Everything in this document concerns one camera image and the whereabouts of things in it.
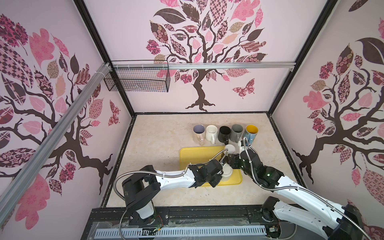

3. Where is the white ribbed mug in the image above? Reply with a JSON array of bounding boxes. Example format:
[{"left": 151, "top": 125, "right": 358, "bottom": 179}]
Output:
[{"left": 205, "top": 125, "right": 218, "bottom": 145}]

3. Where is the black white mug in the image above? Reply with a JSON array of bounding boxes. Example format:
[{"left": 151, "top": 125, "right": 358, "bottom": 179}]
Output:
[{"left": 225, "top": 144, "right": 236, "bottom": 156}]

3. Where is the left metal conduit cable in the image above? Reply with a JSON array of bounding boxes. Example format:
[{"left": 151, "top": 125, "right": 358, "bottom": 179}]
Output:
[{"left": 112, "top": 149, "right": 229, "bottom": 240}]

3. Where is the grey mug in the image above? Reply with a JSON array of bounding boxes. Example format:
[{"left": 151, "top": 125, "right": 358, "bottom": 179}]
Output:
[{"left": 230, "top": 124, "right": 244, "bottom": 143}]

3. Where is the black wire basket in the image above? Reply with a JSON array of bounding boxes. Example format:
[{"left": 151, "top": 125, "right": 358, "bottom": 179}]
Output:
[{"left": 104, "top": 60, "right": 171, "bottom": 93}]

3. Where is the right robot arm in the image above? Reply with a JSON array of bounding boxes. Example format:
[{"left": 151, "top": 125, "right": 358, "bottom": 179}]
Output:
[{"left": 223, "top": 149, "right": 370, "bottom": 240}]

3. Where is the aluminium rail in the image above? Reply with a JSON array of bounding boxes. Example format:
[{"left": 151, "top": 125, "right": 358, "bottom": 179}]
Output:
[
  {"left": 1, "top": 63, "right": 111, "bottom": 224},
  {"left": 112, "top": 61, "right": 296, "bottom": 70}
]

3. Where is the aluminium rail back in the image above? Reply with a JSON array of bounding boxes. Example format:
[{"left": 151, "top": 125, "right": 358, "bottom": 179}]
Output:
[{"left": 112, "top": 61, "right": 296, "bottom": 70}]

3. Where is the yellow plastic tray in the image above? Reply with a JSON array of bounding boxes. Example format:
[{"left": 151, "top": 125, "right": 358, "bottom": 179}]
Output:
[{"left": 179, "top": 146, "right": 243, "bottom": 186}]

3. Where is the white slotted cable duct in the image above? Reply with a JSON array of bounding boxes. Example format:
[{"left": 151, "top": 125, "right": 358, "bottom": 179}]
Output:
[{"left": 94, "top": 226, "right": 267, "bottom": 240}]

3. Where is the cream white mug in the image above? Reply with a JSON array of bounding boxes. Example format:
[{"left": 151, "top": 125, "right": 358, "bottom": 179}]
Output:
[{"left": 222, "top": 164, "right": 233, "bottom": 182}]

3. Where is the blue mug yellow inside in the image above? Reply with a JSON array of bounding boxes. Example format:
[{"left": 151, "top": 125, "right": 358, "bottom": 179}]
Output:
[{"left": 243, "top": 125, "right": 259, "bottom": 145}]

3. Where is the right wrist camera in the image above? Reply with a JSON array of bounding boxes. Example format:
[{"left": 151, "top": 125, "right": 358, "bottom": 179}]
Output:
[{"left": 238, "top": 142, "right": 247, "bottom": 155}]

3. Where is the black base frame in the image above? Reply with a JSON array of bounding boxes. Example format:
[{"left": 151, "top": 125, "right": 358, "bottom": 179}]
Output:
[{"left": 81, "top": 205, "right": 323, "bottom": 240}]

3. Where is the pink beige mug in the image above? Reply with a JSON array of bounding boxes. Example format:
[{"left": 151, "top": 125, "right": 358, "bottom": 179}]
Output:
[{"left": 193, "top": 125, "right": 206, "bottom": 146}]

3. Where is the aluminium rail left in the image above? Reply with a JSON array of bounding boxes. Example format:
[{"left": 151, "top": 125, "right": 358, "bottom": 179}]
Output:
[{"left": 1, "top": 63, "right": 111, "bottom": 224}]

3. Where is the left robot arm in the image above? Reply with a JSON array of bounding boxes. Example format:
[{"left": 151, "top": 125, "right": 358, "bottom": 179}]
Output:
[{"left": 114, "top": 159, "right": 224, "bottom": 220}]

